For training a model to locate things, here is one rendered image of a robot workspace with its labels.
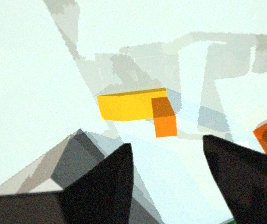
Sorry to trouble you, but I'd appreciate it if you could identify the yellow block with orange handle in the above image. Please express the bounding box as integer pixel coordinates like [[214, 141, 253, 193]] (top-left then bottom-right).
[[97, 88, 177, 138]]

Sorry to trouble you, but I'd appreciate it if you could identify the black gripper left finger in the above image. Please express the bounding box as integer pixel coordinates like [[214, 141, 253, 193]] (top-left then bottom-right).
[[0, 143, 134, 224]]

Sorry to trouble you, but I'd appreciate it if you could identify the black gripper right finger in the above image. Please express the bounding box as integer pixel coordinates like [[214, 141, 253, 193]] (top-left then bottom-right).
[[203, 134, 267, 224]]

